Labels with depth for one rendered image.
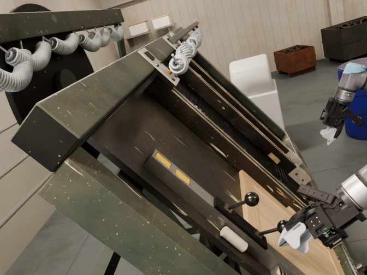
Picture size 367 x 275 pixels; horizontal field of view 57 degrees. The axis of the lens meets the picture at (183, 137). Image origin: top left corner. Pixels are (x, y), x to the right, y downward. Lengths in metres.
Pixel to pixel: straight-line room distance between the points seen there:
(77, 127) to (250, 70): 3.74
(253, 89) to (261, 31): 5.19
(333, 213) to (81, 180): 0.56
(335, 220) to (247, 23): 8.64
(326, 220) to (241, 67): 3.60
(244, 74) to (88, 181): 3.73
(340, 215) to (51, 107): 0.65
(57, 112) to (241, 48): 8.82
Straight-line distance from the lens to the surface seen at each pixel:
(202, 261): 0.73
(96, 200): 0.68
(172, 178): 0.90
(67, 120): 0.65
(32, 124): 0.66
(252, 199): 0.88
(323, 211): 0.85
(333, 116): 1.56
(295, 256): 1.26
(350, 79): 1.54
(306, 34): 9.59
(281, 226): 0.93
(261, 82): 4.28
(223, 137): 1.37
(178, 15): 9.34
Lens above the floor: 2.01
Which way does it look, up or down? 19 degrees down
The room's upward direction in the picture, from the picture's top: 17 degrees counter-clockwise
